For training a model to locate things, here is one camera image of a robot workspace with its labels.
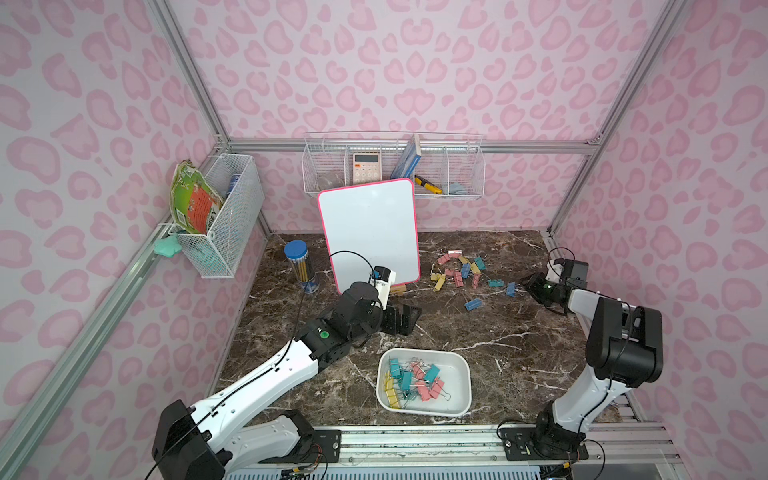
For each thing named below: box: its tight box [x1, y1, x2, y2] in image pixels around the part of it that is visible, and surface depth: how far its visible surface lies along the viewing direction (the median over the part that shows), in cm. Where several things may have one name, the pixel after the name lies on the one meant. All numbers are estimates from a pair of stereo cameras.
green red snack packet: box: [170, 159, 223, 235], surface depth 73 cm
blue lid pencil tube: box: [284, 240, 320, 294], surface depth 92 cm
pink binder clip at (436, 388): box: [429, 377, 445, 399], surface depth 82 cm
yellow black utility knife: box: [414, 175, 443, 194], surface depth 99 cm
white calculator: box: [352, 153, 380, 185], surface depth 97 cm
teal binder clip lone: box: [389, 358, 401, 379], surface depth 85 cm
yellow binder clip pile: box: [430, 272, 446, 292], surface depth 105 cm
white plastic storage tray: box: [376, 348, 473, 417], surface depth 83 cm
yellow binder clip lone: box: [384, 382, 400, 409], surface depth 80 cm
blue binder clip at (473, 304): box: [464, 299, 483, 311], surface depth 100 cm
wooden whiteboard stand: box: [390, 284, 407, 297], surface depth 99 cm
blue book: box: [390, 134, 422, 179], surface depth 89 cm
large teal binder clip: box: [424, 364, 440, 383], surface depth 86 cm
